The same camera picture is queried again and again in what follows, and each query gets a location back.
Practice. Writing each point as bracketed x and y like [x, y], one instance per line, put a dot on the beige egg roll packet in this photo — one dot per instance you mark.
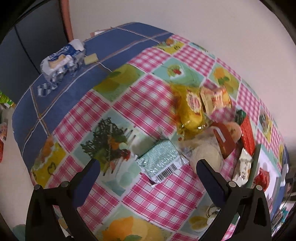
[217, 98]

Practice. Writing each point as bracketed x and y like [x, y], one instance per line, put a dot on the blue plaid tablecloth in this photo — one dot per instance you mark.
[45, 103]

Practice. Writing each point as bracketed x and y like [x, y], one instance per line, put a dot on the green rimmed white box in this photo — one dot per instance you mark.
[275, 192]

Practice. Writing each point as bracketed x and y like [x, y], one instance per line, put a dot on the dark red snack packet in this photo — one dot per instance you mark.
[223, 136]

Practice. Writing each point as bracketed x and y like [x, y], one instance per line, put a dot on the white peach cake packet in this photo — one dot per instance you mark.
[243, 168]

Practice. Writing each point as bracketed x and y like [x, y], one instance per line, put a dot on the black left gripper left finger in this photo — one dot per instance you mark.
[42, 223]

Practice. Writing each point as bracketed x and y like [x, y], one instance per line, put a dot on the clear packet white pastry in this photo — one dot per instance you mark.
[203, 146]

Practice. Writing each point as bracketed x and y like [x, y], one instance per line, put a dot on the pink checkered fruit tablecloth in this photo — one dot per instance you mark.
[121, 118]

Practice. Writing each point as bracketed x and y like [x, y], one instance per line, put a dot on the blue white tissue pack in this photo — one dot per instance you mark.
[54, 67]

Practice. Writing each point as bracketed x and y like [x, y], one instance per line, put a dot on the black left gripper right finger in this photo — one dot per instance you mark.
[250, 204]

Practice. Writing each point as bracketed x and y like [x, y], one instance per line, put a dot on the dark green snack packet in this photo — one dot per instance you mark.
[240, 116]

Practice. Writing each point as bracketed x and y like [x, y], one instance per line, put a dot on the red patterned snack packet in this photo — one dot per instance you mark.
[247, 136]

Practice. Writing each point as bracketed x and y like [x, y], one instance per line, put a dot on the yellow soft bread packet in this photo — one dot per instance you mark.
[190, 117]

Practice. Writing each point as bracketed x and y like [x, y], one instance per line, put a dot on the green silver snack packet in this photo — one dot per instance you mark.
[160, 161]

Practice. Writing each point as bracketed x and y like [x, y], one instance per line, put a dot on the red crinkled snack bag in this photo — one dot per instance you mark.
[262, 179]

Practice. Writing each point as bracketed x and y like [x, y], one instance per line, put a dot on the small cream eraser block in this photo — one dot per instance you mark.
[90, 59]

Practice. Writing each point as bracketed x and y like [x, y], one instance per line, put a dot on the round orange jelly cup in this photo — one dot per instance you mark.
[234, 130]

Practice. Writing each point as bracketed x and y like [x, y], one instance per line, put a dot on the orange plastic bag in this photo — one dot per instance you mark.
[3, 135]

